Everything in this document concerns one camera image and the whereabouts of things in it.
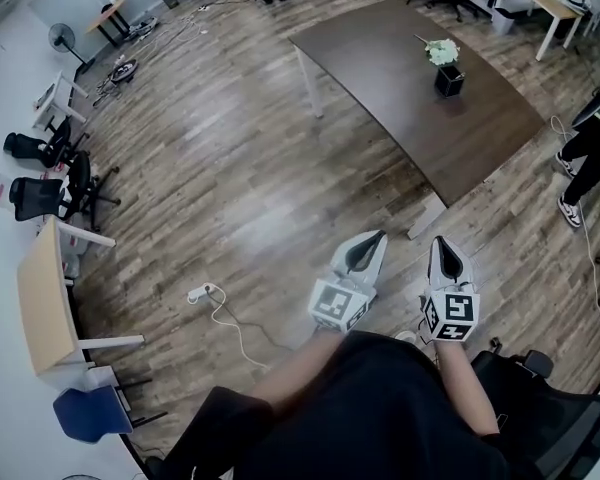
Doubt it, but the white power strip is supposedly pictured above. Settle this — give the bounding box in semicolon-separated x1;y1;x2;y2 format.
187;282;216;304

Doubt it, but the black square vase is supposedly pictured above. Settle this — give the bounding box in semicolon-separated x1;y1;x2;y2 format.
433;63;466;99

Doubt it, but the long white cable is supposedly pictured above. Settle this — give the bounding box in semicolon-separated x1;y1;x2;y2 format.
549;115;600;349

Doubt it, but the white trash bin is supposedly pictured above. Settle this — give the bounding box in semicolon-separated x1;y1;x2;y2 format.
490;7;516;35

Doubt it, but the small white table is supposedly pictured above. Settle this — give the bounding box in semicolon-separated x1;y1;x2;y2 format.
32;70;89;132

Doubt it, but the person's left forearm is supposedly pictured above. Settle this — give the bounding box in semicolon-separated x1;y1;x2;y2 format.
249;330;352;419

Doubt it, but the round cable reel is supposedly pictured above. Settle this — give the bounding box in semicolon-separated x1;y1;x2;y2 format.
129;16;160;38
107;57;141;84

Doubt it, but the light wooden desk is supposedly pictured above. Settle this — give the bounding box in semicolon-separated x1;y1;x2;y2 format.
17;217;146;377

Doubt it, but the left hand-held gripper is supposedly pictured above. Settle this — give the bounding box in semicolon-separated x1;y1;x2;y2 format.
308;229;389;335

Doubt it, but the blue chair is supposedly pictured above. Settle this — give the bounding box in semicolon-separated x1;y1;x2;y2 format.
52;385;169;444

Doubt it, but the white power strip cable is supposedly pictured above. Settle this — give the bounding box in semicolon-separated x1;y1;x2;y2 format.
209;287;271;369

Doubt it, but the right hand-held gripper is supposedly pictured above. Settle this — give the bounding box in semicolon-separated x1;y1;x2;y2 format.
421;235;483;344

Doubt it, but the white artificial flower bouquet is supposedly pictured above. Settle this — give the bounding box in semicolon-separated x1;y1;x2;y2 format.
413;33;461;68

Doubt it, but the black standing fan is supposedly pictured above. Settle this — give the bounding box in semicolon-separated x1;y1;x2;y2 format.
48;22;96;75

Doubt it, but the white table leg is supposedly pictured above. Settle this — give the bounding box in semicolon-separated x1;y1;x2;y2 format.
292;42;326;119
407;195;449;242

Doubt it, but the person's right forearm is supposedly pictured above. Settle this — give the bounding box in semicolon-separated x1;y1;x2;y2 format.
433;340;502;438

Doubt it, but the person's black shirt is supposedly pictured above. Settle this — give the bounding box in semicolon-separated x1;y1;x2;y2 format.
149;330;546;480

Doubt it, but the black mesh office chair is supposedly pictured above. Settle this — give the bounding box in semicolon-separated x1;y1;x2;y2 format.
472;337;600;480

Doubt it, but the round wooden table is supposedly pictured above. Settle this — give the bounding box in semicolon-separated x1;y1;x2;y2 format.
84;0;131;48

